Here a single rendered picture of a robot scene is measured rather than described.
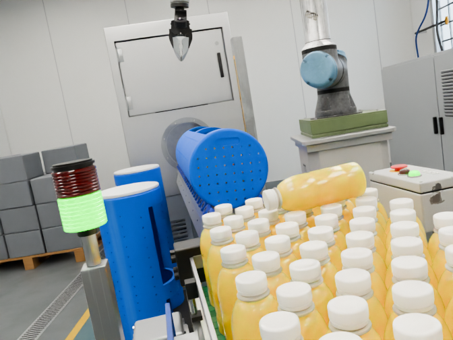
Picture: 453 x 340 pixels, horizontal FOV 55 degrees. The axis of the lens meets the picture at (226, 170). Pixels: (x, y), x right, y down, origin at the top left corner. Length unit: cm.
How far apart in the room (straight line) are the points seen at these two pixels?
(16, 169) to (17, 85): 245
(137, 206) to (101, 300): 111
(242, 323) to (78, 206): 28
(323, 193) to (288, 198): 7
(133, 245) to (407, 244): 137
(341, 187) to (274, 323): 44
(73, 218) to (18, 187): 426
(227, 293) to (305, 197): 25
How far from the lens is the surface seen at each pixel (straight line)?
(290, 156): 646
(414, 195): 93
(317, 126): 155
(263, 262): 60
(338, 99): 160
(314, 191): 81
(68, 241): 485
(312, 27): 150
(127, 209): 179
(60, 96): 686
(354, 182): 84
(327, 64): 146
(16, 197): 494
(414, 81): 368
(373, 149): 156
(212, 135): 150
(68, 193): 65
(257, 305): 54
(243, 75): 258
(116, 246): 185
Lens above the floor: 130
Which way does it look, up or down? 8 degrees down
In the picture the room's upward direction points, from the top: 9 degrees counter-clockwise
